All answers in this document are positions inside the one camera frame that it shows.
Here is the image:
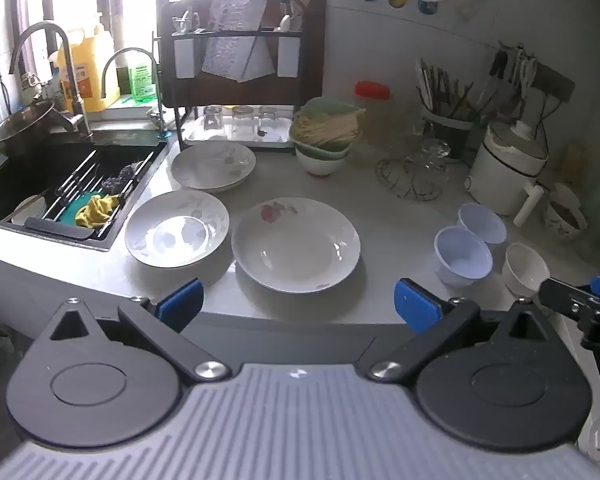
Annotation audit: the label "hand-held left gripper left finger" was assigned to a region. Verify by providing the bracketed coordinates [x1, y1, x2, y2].
[47, 278, 231, 382]

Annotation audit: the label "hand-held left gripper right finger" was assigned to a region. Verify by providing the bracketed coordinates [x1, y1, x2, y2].
[370, 278, 553, 381]

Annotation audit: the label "plain white bowl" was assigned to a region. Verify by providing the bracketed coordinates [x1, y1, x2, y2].
[501, 242, 551, 297]

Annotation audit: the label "pale blue bowl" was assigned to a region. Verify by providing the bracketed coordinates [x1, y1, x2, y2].
[456, 203, 507, 247]
[433, 226, 494, 288]

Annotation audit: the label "white plate grey leaf print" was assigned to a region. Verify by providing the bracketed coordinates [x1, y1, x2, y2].
[171, 140, 257, 193]
[125, 190, 231, 268]

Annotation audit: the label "white plate pink flower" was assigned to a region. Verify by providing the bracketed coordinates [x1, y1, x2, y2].
[231, 196, 362, 294]

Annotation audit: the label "floral bowl brown contents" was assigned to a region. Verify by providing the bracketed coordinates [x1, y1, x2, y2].
[544, 182, 588, 241]

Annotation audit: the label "yellow cloth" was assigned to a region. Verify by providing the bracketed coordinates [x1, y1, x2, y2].
[75, 194, 121, 228]

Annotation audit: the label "white electric pot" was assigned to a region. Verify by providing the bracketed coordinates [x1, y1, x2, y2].
[467, 120, 550, 227]

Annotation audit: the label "grey scrubber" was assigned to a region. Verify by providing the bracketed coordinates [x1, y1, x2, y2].
[97, 166, 142, 196]

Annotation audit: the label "teal sponge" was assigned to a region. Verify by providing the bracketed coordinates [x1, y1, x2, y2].
[60, 195, 93, 226]

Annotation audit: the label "clear drinking glass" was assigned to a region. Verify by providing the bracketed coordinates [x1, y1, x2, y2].
[405, 138, 453, 187]

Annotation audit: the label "sink drain rack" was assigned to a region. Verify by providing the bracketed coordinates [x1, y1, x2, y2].
[25, 150, 156, 238]

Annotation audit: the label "white footed bowl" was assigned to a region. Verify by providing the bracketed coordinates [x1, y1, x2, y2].
[295, 142, 352, 177]

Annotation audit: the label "chopstick holder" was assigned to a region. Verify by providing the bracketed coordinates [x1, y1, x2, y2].
[420, 107, 481, 161]

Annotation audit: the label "white dish in sink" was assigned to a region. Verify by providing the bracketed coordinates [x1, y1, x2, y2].
[2, 195, 47, 223]

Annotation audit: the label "small clear glass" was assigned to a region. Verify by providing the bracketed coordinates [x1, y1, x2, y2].
[258, 105, 280, 133]
[231, 105, 253, 133]
[202, 105, 225, 132]

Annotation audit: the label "white drip tray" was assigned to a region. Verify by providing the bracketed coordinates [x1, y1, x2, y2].
[184, 112, 295, 148]

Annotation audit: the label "black kitchen sink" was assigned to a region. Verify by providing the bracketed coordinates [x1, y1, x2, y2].
[0, 132, 170, 253]

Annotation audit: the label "dry noodles bundle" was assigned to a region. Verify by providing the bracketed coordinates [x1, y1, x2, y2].
[292, 109, 367, 150]

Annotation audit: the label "slim curved faucet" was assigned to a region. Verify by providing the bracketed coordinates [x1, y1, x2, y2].
[101, 47, 171, 141]

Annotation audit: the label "green bowl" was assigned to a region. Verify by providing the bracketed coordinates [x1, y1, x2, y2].
[289, 97, 367, 158]

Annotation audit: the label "clear jar red lid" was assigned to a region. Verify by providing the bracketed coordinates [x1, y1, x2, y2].
[352, 81, 397, 161]

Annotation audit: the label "green detergent bottle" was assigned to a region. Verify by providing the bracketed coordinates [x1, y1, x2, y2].
[127, 50, 158, 101]

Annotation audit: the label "hanging black kitchen utensils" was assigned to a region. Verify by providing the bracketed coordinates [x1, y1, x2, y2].
[489, 42, 538, 97]

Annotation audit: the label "white plastic rack cup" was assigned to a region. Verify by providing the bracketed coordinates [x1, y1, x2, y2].
[174, 37, 197, 80]

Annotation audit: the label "steel pot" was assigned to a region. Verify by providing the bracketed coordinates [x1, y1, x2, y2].
[0, 100, 76, 153]

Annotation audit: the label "yellow plastic jug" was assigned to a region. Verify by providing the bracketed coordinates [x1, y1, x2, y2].
[55, 27, 122, 113]

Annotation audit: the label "tall grey faucet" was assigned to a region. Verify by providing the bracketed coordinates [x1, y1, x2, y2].
[9, 22, 95, 141]

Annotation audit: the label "black dish rack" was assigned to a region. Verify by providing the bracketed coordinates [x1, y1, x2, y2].
[152, 0, 308, 148]

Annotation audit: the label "wire basket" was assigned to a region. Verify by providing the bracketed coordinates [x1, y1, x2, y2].
[376, 157, 443, 203]

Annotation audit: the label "black wall hook rail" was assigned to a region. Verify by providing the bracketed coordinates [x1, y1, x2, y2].
[497, 42, 577, 108]

